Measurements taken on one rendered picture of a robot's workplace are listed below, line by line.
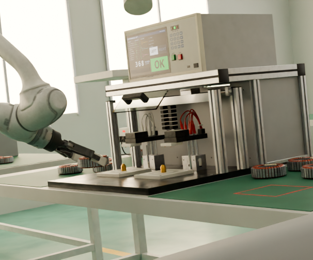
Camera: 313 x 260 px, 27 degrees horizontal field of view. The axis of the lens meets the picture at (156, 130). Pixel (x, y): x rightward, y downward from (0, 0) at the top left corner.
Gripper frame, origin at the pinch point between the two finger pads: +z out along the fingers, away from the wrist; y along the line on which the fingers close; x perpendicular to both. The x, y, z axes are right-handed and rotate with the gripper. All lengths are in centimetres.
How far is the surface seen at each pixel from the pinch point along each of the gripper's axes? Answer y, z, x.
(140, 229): -92, 99, -2
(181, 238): -170, 197, 17
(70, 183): -6.1, -1.8, -9.7
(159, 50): 9.7, 5.6, 46.5
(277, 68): 43, 33, 50
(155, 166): 0.6, 27.2, 8.6
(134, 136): -0.7, 14.1, 15.5
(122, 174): 4.1, 11.2, -0.6
